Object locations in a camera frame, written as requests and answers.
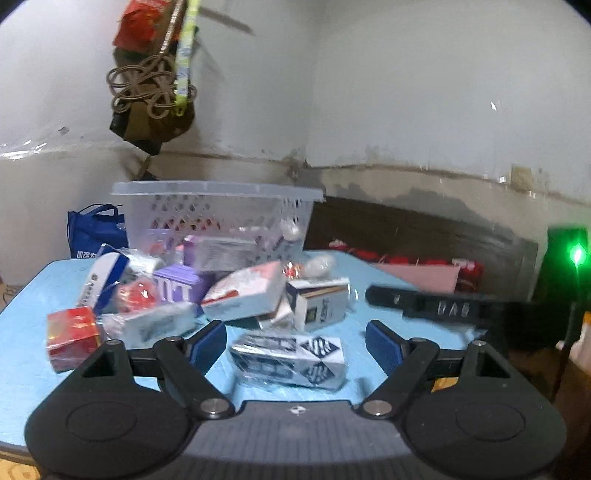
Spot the yellow green lanyard strap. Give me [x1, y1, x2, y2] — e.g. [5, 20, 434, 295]
[172, 0, 202, 116]

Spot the white red medicine box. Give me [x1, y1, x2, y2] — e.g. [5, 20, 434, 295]
[200, 261, 287, 321]

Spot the dark wooden headboard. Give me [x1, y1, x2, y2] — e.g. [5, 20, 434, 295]
[304, 197, 538, 301]

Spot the small purple medicine box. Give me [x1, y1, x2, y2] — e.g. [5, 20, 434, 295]
[152, 264, 214, 304]

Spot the brown hanging bag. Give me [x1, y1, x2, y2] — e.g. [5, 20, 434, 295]
[106, 24, 197, 156]

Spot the white grey carton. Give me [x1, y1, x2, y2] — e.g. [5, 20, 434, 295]
[286, 277, 349, 332]

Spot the blue white patterned box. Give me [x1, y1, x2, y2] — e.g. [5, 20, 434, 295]
[229, 332, 348, 391]

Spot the red plaid blanket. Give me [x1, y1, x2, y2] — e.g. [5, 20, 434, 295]
[329, 240, 485, 293]

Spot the clear plastic perforated basket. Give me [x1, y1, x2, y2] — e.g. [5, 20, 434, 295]
[112, 181, 325, 271]

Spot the red hanging bag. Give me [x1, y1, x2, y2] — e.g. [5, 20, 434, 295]
[113, 0, 175, 54]

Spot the white blue tube box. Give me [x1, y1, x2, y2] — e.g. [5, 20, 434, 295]
[76, 251, 129, 315]

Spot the blue shopping bag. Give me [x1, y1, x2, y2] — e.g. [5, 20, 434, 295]
[66, 204, 128, 259]

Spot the red orange box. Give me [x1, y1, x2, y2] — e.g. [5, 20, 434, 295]
[46, 306, 101, 373]

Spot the pink pillow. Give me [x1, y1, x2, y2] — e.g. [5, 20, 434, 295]
[374, 264, 460, 294]

